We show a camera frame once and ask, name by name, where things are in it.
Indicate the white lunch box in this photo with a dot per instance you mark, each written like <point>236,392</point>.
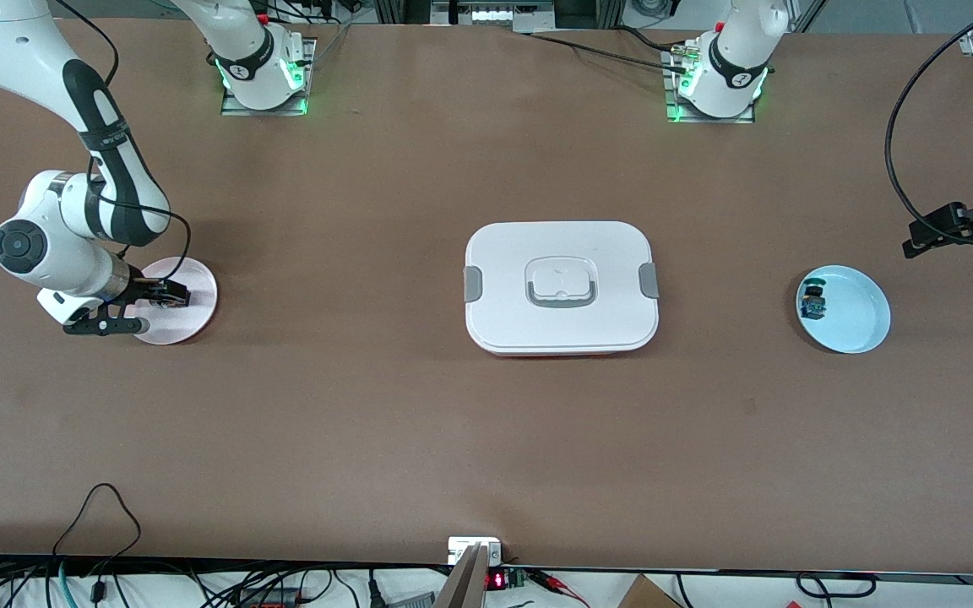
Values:
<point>562,245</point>

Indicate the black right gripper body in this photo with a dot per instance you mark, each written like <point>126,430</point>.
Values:
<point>145,290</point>

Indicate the aluminium profile bar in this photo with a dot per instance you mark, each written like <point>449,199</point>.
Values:
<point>463,583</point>

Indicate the blue switch module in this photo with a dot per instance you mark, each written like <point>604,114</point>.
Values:
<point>812,300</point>

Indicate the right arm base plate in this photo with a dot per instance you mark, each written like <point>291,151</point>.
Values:
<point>311,76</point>

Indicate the white round plate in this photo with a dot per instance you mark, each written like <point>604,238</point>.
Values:
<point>191,325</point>

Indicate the light blue round plate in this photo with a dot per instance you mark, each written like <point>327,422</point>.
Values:
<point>854,317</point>

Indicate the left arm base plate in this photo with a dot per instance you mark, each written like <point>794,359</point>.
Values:
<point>671,93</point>

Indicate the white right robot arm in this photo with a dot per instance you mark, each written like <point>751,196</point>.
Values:
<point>56,245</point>

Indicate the orange black switch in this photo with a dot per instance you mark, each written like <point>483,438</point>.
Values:
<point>178,295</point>

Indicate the brown cardboard box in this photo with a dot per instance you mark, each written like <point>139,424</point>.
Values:
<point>647,595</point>

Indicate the red digit display module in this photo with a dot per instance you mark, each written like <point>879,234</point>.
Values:
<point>497,580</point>

